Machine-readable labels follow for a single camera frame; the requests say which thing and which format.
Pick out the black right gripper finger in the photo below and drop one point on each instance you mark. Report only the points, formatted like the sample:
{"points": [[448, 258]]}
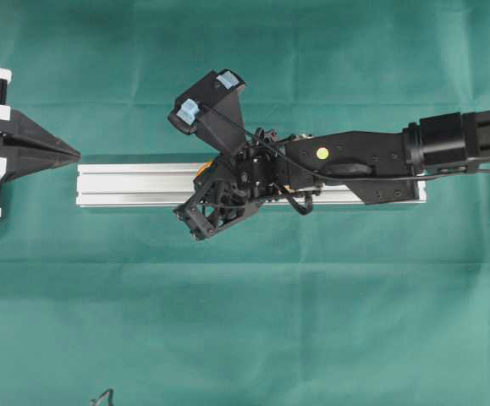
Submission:
{"points": [[214, 207], [218, 172]]}

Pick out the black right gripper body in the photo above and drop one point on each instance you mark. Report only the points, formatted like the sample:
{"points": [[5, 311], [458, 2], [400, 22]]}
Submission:
{"points": [[261, 170]]}

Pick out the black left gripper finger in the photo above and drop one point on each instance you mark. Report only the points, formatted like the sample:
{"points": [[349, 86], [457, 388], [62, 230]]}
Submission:
{"points": [[25, 131], [23, 161]]}

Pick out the yellow orange rubber band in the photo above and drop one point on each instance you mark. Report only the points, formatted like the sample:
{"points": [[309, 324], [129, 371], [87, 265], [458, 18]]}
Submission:
{"points": [[203, 168]]}

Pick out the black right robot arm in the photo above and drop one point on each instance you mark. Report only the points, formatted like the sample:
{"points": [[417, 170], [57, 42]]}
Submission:
{"points": [[387, 167]]}

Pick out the green table cloth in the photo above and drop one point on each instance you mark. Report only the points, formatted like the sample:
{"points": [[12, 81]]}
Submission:
{"points": [[362, 305]]}

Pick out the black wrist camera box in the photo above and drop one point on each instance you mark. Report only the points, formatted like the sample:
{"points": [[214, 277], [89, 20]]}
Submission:
{"points": [[210, 105]]}

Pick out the aluminium extrusion rail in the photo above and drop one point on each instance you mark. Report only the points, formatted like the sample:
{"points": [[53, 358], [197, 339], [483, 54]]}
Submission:
{"points": [[161, 184]]}

